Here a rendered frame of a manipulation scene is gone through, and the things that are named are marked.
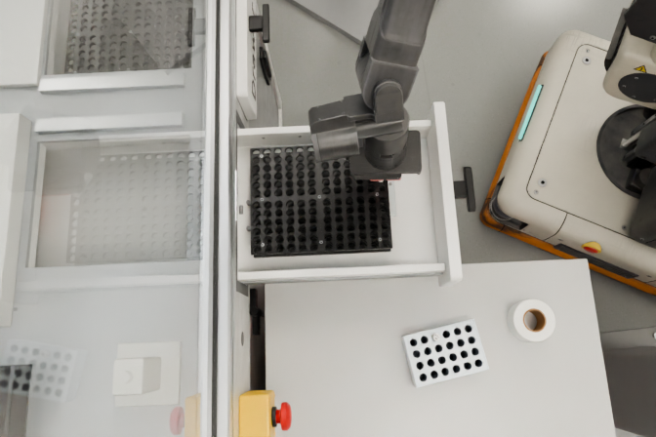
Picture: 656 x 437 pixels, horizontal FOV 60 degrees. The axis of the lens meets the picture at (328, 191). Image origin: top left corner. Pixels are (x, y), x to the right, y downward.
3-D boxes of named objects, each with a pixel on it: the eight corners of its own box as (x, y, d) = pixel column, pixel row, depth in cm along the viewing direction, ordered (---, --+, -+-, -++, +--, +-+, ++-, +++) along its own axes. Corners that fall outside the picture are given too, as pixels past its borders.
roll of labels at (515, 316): (536, 349, 97) (544, 350, 93) (499, 327, 98) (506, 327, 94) (553, 314, 99) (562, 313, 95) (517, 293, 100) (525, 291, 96)
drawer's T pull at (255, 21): (269, 6, 100) (268, 2, 99) (269, 44, 98) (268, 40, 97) (249, 7, 100) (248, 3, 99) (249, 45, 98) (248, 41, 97)
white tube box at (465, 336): (469, 319, 99) (473, 318, 95) (483, 368, 97) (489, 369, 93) (400, 337, 98) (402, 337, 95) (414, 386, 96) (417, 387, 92)
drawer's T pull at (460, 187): (470, 168, 91) (471, 165, 90) (474, 213, 90) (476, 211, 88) (447, 169, 91) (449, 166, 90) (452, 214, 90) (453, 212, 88)
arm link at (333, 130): (402, 82, 64) (389, 48, 70) (303, 99, 64) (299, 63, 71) (408, 164, 72) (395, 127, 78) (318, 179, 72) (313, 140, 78)
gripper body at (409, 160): (421, 176, 81) (426, 157, 74) (349, 178, 82) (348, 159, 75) (419, 135, 83) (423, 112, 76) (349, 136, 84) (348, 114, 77)
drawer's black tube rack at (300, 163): (382, 154, 99) (385, 141, 93) (389, 254, 94) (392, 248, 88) (256, 160, 99) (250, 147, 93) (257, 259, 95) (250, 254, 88)
